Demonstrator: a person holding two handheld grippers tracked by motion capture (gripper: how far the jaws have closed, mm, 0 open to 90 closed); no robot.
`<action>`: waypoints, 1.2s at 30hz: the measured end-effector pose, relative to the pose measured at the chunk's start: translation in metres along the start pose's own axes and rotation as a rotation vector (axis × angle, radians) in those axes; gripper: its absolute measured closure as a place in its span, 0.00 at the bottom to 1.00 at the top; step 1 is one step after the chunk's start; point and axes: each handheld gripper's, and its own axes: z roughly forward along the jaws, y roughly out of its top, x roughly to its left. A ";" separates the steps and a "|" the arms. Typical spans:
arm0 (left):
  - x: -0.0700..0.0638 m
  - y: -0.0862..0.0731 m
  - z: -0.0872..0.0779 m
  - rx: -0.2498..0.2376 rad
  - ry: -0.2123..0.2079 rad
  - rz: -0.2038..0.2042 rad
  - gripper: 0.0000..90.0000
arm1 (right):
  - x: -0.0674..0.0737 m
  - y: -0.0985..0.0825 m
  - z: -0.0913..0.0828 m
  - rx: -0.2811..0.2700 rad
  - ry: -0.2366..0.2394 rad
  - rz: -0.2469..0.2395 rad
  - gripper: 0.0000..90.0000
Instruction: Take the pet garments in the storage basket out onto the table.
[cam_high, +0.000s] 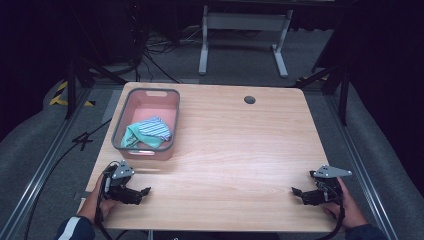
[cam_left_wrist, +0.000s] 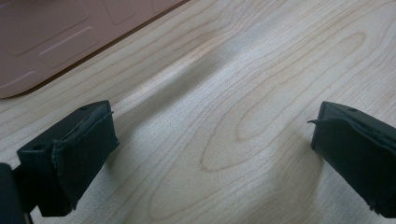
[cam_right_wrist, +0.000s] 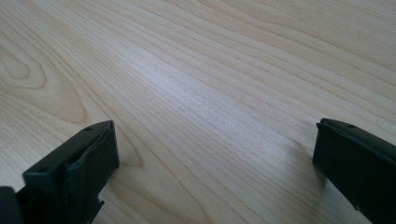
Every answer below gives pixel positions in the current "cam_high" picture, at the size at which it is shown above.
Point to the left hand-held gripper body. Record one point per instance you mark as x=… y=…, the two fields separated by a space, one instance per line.
x=120 y=186

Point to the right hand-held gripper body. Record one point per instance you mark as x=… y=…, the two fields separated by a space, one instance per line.
x=326 y=190

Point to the person's left hand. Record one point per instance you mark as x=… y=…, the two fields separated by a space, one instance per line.
x=96 y=205

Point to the person's right hand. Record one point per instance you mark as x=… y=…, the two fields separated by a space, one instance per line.
x=350 y=210

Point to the teal blue striped sock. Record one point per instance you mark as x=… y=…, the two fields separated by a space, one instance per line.
x=150 y=131

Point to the black tape cross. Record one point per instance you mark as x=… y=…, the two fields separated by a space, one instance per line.
x=82 y=140

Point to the pink plastic basket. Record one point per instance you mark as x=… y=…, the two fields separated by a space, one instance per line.
x=151 y=103

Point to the black metal stand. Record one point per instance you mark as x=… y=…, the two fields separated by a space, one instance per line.
x=343 y=90
x=71 y=90

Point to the yellow black hazard tape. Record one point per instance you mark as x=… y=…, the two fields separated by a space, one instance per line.
x=57 y=98

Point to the aluminium floor rail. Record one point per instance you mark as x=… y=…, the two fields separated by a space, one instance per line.
x=40 y=176
x=363 y=173

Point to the white metal table frame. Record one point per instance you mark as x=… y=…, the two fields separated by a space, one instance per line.
x=245 y=22

